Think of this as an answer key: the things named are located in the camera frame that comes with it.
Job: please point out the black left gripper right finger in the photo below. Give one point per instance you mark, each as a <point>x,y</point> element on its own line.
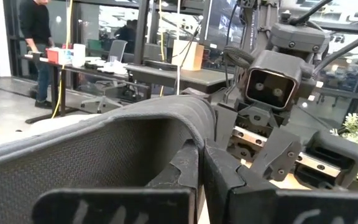
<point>259,208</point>

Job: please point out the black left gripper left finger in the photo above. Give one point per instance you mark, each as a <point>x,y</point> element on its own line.
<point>120,205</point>

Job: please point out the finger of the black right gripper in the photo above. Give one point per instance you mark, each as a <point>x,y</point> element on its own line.
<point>224,124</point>
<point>278,155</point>

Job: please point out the black foam slide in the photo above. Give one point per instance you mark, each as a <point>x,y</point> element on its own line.
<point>89,149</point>

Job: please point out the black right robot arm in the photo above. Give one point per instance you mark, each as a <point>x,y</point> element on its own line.
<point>300,37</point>

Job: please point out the dark grey desk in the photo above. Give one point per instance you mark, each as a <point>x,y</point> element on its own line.
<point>182,77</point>

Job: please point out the light wooden box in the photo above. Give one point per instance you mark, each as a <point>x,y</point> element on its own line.
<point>188,56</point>

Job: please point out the black computer monitor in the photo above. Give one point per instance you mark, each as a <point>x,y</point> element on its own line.
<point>222,21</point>

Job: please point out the grey office chair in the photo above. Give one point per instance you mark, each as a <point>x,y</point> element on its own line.
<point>117,49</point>

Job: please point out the person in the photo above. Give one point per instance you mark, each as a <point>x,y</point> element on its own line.
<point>127,32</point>
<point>36,28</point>

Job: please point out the long dark work table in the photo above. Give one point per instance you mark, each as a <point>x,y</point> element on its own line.
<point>82,70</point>

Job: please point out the pale white roll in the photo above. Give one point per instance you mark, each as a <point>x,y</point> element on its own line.
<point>79,55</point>

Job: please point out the red box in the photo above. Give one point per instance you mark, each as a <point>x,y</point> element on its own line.
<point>53,56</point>

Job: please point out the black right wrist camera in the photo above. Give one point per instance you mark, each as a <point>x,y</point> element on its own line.
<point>272,84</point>

